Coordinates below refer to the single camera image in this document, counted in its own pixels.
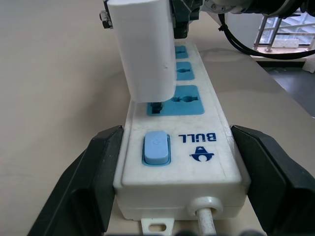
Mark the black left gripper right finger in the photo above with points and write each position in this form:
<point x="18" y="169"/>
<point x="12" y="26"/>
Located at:
<point x="275" y="182"/>

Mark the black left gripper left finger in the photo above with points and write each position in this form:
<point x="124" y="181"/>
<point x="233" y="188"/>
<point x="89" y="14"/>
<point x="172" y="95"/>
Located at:
<point x="83" y="182"/>

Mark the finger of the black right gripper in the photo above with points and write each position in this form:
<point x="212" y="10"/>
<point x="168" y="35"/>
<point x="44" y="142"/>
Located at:
<point x="183" y="14"/>
<point x="106" y="20"/>

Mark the white charger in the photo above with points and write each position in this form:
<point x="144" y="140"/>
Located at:
<point x="145" y="49"/>

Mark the white blue power strip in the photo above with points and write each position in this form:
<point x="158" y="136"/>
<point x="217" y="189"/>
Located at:
<point x="177" y="177"/>

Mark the metal window railing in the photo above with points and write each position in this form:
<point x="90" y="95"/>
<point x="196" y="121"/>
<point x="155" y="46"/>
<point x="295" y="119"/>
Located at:
<point x="278" y="27"/>

